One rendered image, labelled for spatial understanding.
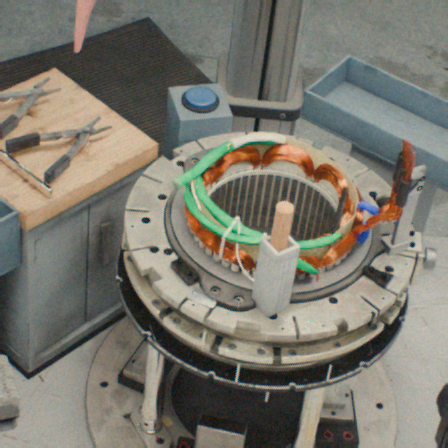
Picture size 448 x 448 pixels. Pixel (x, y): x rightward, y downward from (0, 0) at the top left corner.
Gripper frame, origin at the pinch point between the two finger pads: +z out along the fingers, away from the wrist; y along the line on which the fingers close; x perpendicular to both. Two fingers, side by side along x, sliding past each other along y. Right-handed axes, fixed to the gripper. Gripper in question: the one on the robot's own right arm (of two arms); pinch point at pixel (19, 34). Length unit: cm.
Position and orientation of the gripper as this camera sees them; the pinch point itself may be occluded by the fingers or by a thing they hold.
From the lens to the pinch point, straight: 108.6
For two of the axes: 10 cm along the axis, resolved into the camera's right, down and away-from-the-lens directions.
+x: -0.2, -2.4, 9.7
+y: 9.9, 1.0, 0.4
